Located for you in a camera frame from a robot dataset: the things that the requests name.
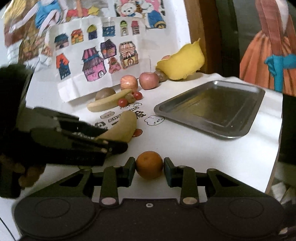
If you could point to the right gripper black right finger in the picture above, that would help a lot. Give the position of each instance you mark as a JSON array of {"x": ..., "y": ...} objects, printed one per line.
[{"x": 183, "y": 177}]

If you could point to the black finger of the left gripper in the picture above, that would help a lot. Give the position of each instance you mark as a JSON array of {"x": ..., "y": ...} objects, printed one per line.
[
  {"x": 61, "y": 148},
  {"x": 70, "y": 123}
]

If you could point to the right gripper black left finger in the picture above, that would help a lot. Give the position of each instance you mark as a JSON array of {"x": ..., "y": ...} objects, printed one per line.
[{"x": 113, "y": 178}]

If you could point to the small orange tangerine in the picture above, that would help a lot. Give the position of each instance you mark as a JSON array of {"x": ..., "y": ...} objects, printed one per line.
[{"x": 149, "y": 165}]

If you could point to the long yellow banana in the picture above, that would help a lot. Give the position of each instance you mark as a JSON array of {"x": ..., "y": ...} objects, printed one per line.
[{"x": 108, "y": 102}]

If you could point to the short yellow banana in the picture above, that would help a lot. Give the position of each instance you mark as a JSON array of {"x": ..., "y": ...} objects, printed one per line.
[{"x": 123, "y": 130}]

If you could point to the large brown kiwi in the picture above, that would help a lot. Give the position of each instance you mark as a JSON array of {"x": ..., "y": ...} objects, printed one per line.
[{"x": 105, "y": 92}]

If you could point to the cherry tomato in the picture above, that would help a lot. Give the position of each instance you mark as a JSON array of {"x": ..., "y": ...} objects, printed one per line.
[
  {"x": 122, "y": 102},
  {"x": 137, "y": 95}
]

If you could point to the small brown walnut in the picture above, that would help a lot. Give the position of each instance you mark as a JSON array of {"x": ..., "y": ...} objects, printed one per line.
[{"x": 130, "y": 98}]

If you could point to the red apple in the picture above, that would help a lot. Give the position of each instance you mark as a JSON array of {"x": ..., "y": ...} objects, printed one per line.
[
  {"x": 129, "y": 82},
  {"x": 148, "y": 80},
  {"x": 165, "y": 57}
]

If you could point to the colourful houses drawing paper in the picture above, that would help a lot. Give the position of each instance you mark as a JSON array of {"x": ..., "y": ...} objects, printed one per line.
[{"x": 94, "y": 53}]

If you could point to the metal baking tray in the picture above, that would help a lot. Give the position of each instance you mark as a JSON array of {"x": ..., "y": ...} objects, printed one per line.
[{"x": 220, "y": 108}]

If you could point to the small kiwi beside bowl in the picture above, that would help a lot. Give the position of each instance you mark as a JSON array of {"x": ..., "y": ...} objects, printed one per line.
[{"x": 161, "y": 75}]

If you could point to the boy with fan drawing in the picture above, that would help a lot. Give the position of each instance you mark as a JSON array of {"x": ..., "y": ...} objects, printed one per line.
[{"x": 26, "y": 24}]

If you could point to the yellow plastic colander bowl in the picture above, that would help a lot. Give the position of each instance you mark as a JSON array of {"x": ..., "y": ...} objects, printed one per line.
[{"x": 185, "y": 62}]

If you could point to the red apple in bowl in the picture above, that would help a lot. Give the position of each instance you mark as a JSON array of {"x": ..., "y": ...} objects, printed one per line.
[{"x": 165, "y": 57}]

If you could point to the girl with teddy drawing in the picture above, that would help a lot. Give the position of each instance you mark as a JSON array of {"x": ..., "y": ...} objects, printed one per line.
[{"x": 152, "y": 11}]

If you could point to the orange dress lady poster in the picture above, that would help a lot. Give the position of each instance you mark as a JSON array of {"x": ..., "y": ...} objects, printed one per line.
[{"x": 269, "y": 59}]

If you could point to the brown wooden door frame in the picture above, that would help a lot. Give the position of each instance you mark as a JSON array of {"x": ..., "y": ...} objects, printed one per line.
[{"x": 204, "y": 26}]

